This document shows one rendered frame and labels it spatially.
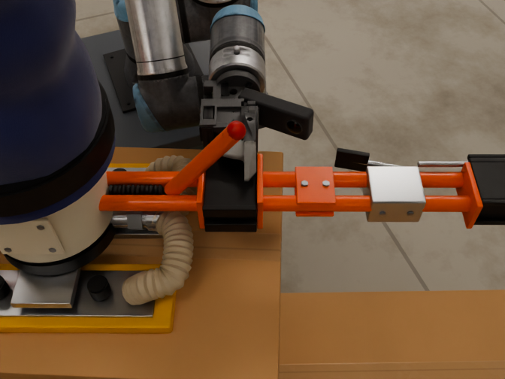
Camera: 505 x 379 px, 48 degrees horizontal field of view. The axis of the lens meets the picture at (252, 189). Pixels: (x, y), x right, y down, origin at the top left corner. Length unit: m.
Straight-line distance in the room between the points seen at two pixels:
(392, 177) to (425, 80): 2.10
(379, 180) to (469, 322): 0.77
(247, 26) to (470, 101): 1.97
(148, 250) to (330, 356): 0.62
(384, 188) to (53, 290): 0.46
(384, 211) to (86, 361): 0.44
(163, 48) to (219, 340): 0.50
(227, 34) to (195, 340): 0.47
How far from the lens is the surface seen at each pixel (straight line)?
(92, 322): 0.81
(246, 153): 0.74
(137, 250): 0.88
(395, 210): 0.76
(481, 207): 0.77
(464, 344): 1.45
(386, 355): 1.39
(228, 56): 0.89
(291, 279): 2.07
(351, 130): 2.54
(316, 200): 0.74
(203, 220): 0.75
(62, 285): 0.82
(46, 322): 0.83
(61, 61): 0.59
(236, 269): 0.84
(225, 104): 0.82
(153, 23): 1.01
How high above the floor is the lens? 1.80
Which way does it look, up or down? 52 degrees down
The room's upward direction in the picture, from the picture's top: straight up
